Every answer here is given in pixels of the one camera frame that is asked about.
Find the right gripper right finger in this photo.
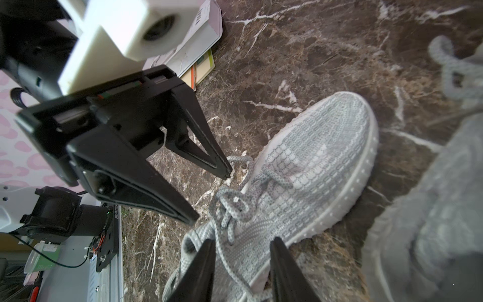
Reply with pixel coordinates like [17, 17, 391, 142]
[270, 237, 320, 302]

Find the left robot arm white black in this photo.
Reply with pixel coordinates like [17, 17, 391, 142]
[1, 1, 232, 225]

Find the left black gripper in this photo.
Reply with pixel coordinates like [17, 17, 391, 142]
[15, 66, 233, 225]

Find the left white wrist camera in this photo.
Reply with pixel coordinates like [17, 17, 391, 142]
[57, 1, 200, 96]

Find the grey knit sneaker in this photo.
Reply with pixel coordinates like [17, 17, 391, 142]
[162, 91, 379, 301]
[362, 36, 482, 301]

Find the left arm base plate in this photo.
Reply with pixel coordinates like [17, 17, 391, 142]
[93, 203, 120, 273]

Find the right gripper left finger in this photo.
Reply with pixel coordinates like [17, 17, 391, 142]
[167, 239, 216, 302]

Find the white hardcover book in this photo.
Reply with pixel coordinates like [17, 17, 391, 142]
[143, 0, 223, 76]

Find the cream orange thin book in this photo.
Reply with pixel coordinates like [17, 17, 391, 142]
[181, 49, 215, 91]

